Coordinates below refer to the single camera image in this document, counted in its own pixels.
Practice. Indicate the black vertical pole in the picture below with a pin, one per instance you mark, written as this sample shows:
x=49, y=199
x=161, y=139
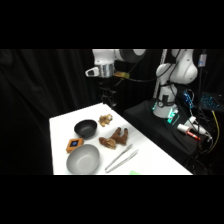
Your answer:
x=201, y=90

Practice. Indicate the black robot stand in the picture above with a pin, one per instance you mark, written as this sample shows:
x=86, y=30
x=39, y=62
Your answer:
x=150, y=125

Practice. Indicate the brown moose plush toy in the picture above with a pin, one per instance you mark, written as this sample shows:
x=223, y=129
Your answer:
x=120, y=136

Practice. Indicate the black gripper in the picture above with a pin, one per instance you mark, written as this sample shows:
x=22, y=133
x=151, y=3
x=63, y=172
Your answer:
x=108, y=88

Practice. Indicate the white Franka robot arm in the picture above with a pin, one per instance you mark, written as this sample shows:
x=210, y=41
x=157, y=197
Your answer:
x=176, y=68

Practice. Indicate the black bowl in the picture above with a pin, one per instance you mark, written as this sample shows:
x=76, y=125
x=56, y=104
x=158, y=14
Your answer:
x=85, y=128

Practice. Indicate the brown furry plush toy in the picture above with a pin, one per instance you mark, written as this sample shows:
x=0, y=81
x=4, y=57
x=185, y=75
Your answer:
x=107, y=142

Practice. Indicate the black curtain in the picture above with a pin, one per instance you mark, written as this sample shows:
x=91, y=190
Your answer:
x=40, y=86

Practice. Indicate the grey bowl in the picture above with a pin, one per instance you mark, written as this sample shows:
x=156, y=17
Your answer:
x=83, y=159

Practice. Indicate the green lit control box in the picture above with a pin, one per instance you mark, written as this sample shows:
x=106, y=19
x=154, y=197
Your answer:
x=173, y=116

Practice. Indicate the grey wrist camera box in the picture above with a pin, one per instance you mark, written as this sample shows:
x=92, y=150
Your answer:
x=92, y=71

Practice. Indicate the green flat object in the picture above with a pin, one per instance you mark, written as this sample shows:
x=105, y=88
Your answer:
x=134, y=172

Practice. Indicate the white tongs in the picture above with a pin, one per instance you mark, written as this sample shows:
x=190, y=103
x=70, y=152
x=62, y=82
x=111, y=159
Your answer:
x=120, y=158

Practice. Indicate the tiger plush toy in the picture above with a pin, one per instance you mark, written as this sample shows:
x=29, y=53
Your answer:
x=105, y=120

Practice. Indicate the orange block with blue square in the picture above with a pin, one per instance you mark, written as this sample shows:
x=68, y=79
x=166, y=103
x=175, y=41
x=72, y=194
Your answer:
x=74, y=145

